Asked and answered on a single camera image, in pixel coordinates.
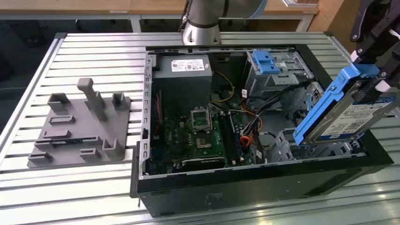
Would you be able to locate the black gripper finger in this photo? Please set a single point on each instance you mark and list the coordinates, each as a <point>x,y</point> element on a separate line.
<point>367,21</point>
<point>389,61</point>

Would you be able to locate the hard disk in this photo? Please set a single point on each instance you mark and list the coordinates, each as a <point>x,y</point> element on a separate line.
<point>343,117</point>

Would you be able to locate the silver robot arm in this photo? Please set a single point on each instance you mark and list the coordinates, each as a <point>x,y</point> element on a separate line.
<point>203,30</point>

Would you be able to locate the metal disk bay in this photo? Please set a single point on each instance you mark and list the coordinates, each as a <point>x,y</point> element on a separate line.
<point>282,150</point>

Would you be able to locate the RAM stick in slot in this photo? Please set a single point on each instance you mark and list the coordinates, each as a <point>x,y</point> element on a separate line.
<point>237,138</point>

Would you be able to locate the black RAM slot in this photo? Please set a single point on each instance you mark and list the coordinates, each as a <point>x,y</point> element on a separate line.
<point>226,136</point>

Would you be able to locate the wooden cabinet panel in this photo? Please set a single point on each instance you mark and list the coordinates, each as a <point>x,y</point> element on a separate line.
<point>331,18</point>

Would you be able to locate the metal drive cage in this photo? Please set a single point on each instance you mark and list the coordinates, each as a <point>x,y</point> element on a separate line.
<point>282,82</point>

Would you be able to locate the blue drive cage latch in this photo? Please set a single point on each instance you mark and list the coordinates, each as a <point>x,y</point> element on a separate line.
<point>265,62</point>

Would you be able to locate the grey power supply unit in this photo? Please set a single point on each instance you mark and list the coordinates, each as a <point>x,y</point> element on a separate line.
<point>182,82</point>

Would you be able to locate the CPU socket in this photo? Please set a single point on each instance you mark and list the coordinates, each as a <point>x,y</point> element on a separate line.
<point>202,119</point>

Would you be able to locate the black PC case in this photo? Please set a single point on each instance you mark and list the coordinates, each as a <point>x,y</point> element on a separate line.
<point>250,192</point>

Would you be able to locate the black graphics card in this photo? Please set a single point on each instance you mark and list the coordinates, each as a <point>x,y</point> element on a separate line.
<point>203,162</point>

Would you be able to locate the green motherboard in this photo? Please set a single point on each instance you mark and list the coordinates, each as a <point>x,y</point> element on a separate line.
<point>175,140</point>

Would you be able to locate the grey parts rack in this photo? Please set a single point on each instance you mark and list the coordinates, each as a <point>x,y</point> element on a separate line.
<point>78,122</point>

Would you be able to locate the RAM stick on rack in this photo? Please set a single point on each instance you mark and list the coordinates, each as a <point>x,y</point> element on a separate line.
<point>67,142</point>

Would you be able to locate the wooden desk white frame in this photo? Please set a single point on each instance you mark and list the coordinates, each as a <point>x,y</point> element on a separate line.
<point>94,5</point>

